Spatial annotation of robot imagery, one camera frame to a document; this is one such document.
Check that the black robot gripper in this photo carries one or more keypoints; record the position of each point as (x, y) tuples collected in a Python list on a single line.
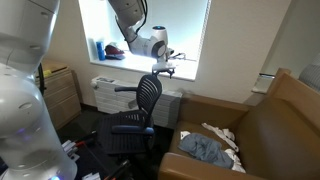
[(163, 66)]

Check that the black mesh office chair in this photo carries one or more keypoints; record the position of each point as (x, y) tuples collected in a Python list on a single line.
[(129, 132)]

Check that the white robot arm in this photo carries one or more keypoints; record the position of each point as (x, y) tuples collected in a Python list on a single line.
[(29, 144)]

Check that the blue cylindrical container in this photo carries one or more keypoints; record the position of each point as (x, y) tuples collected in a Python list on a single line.
[(100, 50)]

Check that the brown leather armchair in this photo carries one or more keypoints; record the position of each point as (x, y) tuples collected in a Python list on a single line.
[(278, 139)]

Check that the gray crumpled cloth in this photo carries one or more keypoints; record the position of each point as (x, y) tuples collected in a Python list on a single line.
[(205, 149)]

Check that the white crumpled cloth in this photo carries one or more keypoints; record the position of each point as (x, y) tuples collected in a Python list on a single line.
[(227, 136)]

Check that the wooden drawer dresser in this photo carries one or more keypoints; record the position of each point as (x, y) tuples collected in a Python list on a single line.
[(60, 94)]

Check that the yellow sticky note pad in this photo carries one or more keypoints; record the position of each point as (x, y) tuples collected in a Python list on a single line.
[(47, 73)]

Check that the white small box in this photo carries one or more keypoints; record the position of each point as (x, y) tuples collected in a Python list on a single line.
[(70, 148)]

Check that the white wall radiator unit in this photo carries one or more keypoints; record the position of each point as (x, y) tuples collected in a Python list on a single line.
[(165, 113)]

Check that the red handled tool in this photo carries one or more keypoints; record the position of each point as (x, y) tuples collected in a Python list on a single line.
[(87, 140)]

